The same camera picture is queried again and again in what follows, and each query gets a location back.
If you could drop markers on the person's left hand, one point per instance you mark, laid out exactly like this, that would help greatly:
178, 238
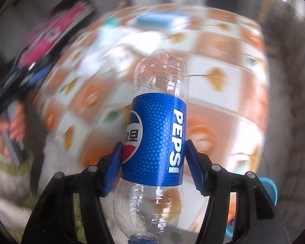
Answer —
16, 127

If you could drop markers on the blue cardboard box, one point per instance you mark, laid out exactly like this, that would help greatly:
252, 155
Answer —
157, 20

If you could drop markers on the pink floral blanket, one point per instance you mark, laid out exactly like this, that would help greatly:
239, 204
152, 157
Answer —
61, 28

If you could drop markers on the person's left forearm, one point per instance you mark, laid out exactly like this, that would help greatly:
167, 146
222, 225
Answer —
15, 172

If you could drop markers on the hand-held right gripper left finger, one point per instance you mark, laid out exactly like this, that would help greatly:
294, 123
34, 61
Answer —
111, 172

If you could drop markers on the blue label plastic bottle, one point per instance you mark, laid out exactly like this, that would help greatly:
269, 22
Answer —
152, 132

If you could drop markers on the blue perforated basket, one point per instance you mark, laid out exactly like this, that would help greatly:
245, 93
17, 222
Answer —
270, 190

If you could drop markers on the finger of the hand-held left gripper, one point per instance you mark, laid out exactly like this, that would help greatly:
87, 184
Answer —
38, 74
16, 68

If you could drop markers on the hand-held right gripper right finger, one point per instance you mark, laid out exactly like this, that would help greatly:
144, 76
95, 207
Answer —
194, 167

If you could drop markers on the table with patterned cloth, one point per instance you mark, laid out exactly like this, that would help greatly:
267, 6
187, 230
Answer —
213, 43

